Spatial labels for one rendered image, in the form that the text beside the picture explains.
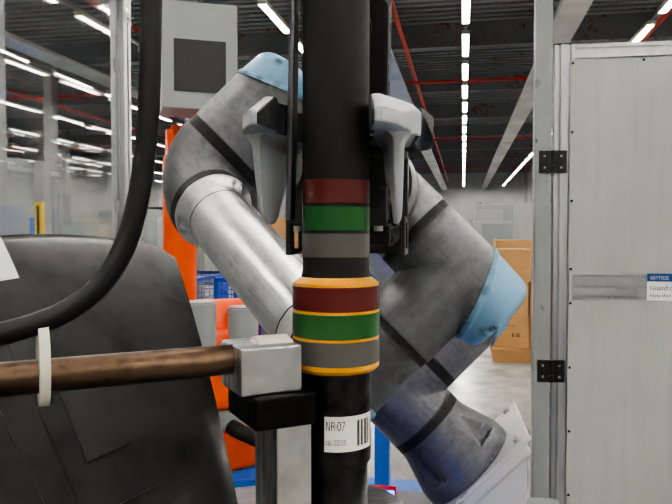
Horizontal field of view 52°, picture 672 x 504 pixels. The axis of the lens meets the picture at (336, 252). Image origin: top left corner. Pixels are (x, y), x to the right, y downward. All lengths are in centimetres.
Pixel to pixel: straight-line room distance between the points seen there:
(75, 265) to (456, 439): 69
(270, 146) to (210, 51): 391
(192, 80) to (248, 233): 351
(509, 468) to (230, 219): 51
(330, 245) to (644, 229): 192
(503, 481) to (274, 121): 76
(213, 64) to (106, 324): 387
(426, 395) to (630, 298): 129
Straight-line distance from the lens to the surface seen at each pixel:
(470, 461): 101
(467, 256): 58
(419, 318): 57
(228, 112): 85
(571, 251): 217
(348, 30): 34
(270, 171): 36
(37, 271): 43
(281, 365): 32
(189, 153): 84
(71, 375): 31
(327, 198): 33
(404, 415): 101
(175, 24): 428
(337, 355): 33
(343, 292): 32
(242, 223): 74
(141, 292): 43
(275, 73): 85
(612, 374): 224
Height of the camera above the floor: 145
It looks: 2 degrees down
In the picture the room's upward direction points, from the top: straight up
